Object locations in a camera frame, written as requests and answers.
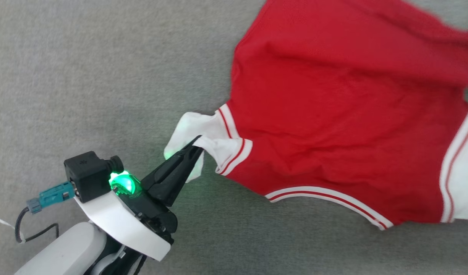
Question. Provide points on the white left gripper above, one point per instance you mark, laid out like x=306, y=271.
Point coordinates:
x=123, y=221

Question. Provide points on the red and white garment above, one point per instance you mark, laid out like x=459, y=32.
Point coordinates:
x=333, y=114

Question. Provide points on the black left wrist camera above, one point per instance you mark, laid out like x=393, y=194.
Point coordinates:
x=90, y=173

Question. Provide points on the grey fabric sofa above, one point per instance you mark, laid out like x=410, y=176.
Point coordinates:
x=85, y=76

